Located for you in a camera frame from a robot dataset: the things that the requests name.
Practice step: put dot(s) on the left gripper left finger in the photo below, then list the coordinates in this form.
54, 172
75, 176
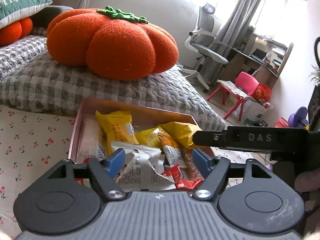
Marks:
100, 173

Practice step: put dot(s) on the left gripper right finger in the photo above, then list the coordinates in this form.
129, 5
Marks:
216, 172

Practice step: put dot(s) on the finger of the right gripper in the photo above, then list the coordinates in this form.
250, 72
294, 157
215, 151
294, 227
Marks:
210, 138

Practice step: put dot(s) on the large yellow snack packet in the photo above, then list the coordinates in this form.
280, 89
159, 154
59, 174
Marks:
182, 132

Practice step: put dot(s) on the orange and silver snack packet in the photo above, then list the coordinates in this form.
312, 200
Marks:
177, 154

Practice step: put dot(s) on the pink rice cracker bar packet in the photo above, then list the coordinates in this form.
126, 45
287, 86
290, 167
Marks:
91, 144

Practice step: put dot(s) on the small red snack packet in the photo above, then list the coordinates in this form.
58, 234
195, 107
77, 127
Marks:
181, 180

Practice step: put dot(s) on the yellow cola candy packet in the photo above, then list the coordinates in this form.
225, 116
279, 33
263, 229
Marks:
117, 126

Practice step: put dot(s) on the white nut snack packet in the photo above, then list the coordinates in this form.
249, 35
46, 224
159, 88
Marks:
143, 169

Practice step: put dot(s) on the red snack canister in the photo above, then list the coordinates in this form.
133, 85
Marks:
281, 123

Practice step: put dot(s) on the purple flower toy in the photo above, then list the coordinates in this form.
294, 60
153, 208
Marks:
298, 119

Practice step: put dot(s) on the white plastic bag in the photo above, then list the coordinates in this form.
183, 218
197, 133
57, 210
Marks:
253, 112

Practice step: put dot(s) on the pink cardboard box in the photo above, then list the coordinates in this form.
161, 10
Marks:
142, 118

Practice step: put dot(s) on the cherry print bed sheet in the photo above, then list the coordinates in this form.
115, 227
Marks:
31, 143

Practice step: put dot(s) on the small yellow snack packet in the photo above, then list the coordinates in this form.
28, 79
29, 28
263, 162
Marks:
149, 137

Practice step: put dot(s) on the red gift bag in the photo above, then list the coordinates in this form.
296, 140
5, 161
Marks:
262, 94

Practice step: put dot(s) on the pink kids chair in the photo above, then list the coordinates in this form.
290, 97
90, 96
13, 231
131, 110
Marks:
242, 89

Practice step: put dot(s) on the wooden desk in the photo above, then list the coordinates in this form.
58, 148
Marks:
266, 67

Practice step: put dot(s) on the grey office chair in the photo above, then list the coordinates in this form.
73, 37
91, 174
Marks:
200, 40

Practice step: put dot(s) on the grey checkered quilt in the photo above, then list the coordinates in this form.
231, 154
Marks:
32, 81

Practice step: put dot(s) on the orange pumpkin plush pillow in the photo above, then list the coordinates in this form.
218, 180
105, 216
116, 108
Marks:
113, 44

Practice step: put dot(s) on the grey curtain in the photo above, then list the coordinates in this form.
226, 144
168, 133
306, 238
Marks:
233, 31

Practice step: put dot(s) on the orange plush ball cushion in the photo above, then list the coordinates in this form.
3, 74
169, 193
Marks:
15, 31

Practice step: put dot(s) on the dark grey sofa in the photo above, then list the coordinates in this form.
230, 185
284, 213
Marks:
42, 18

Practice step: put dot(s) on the green snowflake cushion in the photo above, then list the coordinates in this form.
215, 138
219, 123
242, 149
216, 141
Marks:
15, 10

